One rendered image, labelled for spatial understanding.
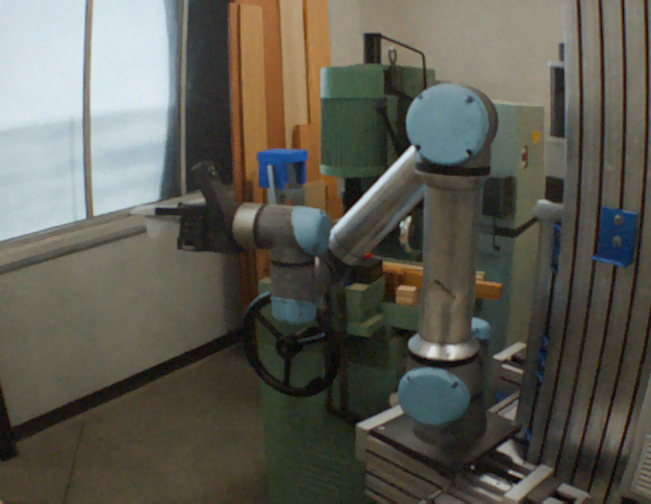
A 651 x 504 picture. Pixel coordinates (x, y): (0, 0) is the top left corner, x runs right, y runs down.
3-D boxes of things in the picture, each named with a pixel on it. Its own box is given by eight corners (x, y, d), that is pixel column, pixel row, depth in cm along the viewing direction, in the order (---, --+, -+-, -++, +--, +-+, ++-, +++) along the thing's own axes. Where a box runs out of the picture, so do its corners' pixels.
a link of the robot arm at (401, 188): (472, 73, 106) (302, 251, 128) (460, 70, 96) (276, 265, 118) (518, 119, 105) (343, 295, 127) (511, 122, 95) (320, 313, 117)
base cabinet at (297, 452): (267, 516, 208) (255, 341, 190) (343, 447, 257) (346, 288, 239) (381, 553, 187) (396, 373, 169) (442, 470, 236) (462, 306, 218)
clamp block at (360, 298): (310, 315, 166) (310, 281, 164) (335, 300, 178) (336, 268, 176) (363, 325, 160) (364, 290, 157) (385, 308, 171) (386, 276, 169)
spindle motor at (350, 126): (308, 176, 177) (308, 66, 169) (339, 168, 192) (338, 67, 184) (367, 181, 169) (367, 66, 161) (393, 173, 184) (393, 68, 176)
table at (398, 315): (239, 310, 178) (237, 289, 176) (296, 281, 204) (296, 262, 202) (448, 352, 150) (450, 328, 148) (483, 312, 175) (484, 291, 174)
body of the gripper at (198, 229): (172, 249, 112) (228, 256, 108) (174, 201, 111) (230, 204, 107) (196, 245, 119) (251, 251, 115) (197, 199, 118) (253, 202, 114)
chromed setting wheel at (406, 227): (396, 256, 187) (397, 214, 184) (412, 246, 198) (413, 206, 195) (406, 257, 186) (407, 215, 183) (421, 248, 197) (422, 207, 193)
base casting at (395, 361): (256, 341, 190) (255, 312, 188) (346, 288, 238) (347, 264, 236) (397, 372, 169) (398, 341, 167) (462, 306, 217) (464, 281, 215)
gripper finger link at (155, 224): (128, 239, 109) (177, 240, 111) (129, 206, 108) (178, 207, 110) (129, 237, 112) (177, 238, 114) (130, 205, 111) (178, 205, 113)
